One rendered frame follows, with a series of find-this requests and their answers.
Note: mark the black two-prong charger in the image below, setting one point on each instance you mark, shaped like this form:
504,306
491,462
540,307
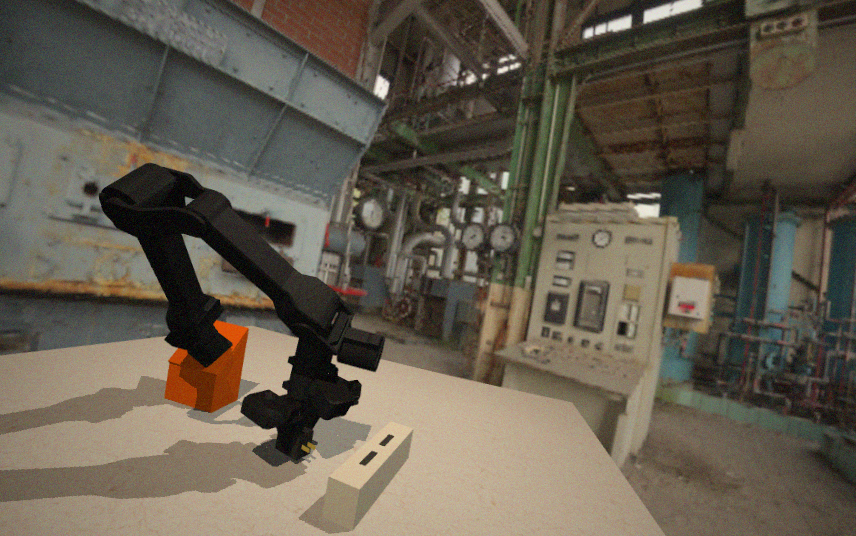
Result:
301,443

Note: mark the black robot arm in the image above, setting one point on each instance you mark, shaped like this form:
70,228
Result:
149,204

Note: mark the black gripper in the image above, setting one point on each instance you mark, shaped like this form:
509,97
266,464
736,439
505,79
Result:
268,410

